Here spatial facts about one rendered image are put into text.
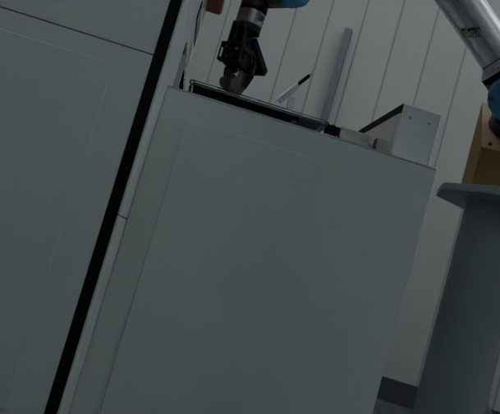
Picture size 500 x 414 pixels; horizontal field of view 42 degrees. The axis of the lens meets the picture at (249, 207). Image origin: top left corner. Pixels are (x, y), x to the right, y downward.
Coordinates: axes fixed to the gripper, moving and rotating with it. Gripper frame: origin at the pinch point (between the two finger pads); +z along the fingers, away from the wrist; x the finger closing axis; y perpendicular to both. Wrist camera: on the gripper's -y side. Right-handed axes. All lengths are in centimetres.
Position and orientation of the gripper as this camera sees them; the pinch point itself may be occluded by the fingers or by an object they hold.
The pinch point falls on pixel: (231, 100)
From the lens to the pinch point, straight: 179.6
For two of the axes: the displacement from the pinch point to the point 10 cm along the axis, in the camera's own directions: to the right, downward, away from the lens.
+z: -2.7, 9.6, -0.8
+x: 8.5, 2.0, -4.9
